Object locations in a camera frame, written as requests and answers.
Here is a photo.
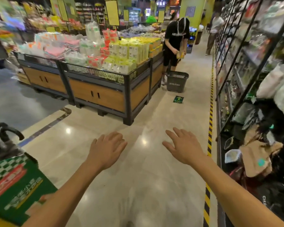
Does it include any person's right hand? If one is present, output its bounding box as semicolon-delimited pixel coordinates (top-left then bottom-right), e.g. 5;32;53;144
162;127;205;167

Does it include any stack of red packets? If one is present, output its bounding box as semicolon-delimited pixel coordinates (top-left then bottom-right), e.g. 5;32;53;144
87;28;119;68

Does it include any yellow black floor tape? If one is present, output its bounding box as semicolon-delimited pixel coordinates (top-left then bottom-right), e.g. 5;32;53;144
203;53;215;227

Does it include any pile of pink white packets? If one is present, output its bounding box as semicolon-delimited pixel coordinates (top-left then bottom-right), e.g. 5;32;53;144
17;32;86;61

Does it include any wooden display table black frame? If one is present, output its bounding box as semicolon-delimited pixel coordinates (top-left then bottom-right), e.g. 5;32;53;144
149;50;165;100
60;59;152;126
14;51;74;106

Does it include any brown paper bag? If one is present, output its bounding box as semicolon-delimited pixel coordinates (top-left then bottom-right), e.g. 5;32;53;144
239;126;284;178

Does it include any black cart handle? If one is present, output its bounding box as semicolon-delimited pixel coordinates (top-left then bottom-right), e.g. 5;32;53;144
0;122;25;163

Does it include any person's right forearm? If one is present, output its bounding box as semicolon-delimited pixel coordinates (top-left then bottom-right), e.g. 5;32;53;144
191;155;284;227

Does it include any green checkered cardboard box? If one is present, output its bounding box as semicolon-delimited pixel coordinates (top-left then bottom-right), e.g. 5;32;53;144
0;152;59;226

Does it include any white plastic packet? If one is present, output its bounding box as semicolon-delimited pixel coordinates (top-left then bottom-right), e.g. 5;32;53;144
224;149;242;164

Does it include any large yellow hanging sign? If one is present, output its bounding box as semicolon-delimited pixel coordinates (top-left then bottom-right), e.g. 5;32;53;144
105;0;120;26

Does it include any person's left forearm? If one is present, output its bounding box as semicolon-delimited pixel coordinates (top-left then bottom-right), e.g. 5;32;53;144
22;160;103;227

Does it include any person's left hand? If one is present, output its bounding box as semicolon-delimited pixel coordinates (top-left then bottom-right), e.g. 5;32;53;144
86;131;128;172

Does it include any black shopping basket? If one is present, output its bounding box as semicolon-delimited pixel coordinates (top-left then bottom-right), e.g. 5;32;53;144
166;71;189;93

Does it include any pile of yellow packets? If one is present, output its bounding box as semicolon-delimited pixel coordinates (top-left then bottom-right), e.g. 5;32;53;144
102;36;163;74

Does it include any black metal goods rack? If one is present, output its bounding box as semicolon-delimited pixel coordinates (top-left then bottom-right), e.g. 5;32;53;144
214;0;284;227

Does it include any pile of white green packets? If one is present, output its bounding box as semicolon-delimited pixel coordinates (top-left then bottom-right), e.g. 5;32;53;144
64;21;105;65

